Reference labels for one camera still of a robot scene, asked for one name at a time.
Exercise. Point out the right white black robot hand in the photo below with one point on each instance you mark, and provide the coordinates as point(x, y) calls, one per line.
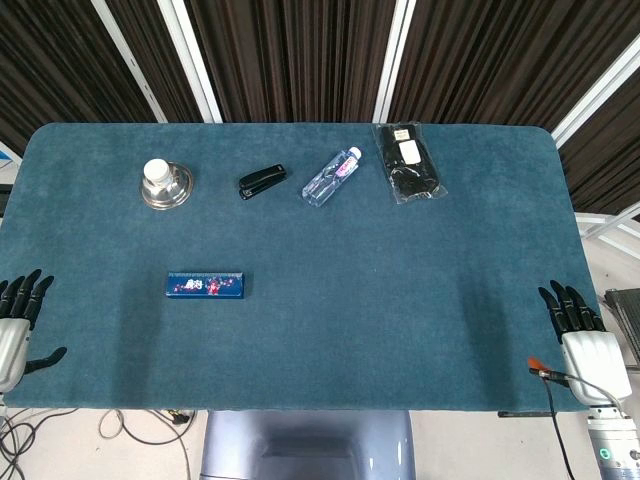
point(595, 360)

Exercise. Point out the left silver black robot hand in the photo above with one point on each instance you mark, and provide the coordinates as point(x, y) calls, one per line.
point(12, 345)

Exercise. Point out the blue printed glasses case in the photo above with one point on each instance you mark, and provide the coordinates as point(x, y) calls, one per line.
point(205, 286)

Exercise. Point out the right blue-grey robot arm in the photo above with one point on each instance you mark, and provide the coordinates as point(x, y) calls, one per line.
point(615, 445)

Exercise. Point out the black grille panel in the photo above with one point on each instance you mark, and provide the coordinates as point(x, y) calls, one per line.
point(625, 320)

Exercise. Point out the blue white sign board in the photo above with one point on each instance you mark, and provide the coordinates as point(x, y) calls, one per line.
point(7, 160)

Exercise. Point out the stainless steel bowl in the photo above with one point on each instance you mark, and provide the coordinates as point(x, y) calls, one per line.
point(172, 192)

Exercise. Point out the small white capped bottle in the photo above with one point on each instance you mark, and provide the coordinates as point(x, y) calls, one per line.
point(156, 171)

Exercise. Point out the black socks in plastic bag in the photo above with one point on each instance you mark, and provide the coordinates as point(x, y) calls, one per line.
point(410, 170)

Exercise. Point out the teal table mat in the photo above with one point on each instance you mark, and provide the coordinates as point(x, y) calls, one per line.
point(325, 300)

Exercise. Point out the black stapler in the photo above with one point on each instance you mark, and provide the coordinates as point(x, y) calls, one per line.
point(262, 180)

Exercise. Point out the blue-grey robot torso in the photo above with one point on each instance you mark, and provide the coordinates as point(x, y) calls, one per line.
point(307, 445)

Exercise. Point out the clear plastic water bottle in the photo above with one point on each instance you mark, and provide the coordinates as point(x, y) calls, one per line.
point(327, 177)

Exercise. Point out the white frame post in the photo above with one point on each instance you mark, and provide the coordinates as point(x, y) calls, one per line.
point(130, 60)
point(192, 60)
point(595, 95)
point(392, 65)

